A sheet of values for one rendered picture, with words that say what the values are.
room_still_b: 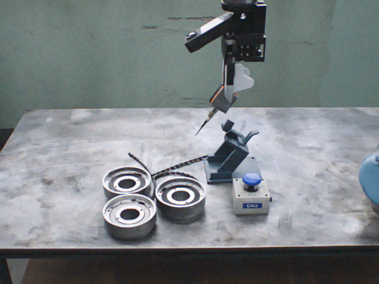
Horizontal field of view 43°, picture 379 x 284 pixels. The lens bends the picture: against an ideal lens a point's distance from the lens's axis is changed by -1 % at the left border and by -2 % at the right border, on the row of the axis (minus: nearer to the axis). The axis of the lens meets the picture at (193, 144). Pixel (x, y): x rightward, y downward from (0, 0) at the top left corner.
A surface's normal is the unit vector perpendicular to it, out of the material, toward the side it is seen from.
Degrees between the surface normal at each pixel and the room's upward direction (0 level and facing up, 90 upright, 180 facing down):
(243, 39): 90
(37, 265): 0
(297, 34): 90
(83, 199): 0
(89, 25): 90
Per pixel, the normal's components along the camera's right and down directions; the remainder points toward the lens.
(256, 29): 0.06, 0.51
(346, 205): 0.00, -0.86
